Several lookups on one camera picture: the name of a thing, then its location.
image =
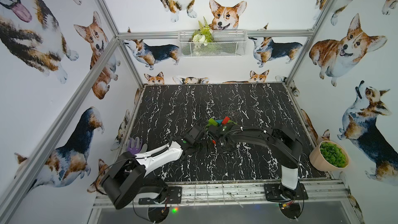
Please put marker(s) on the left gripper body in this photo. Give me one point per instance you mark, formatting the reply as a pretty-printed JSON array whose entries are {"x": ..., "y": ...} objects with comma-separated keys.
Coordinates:
[{"x": 200, "y": 137}]

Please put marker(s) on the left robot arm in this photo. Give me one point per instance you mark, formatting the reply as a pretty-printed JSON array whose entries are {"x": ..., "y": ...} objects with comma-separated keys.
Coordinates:
[{"x": 126, "y": 177}]

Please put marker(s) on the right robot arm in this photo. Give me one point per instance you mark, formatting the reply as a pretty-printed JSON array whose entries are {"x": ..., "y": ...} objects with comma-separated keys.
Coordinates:
[{"x": 286, "y": 148}]

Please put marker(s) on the green fern with flower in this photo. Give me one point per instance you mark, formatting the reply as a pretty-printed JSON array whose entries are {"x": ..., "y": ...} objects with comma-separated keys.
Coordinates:
[{"x": 202, "y": 37}]

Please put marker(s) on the beige pot with plant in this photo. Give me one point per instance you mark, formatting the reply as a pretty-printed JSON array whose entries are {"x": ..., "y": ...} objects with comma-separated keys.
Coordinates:
[{"x": 329, "y": 156}]

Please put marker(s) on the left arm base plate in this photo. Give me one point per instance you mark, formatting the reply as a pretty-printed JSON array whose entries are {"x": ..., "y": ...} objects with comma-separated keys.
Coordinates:
[{"x": 160, "y": 195}]

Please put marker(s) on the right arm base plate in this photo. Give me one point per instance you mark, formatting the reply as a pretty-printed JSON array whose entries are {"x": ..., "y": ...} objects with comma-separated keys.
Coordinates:
[{"x": 281, "y": 194}]

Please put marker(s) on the white wire basket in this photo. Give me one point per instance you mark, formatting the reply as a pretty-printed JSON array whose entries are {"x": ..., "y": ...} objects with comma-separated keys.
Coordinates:
[{"x": 226, "y": 44}]

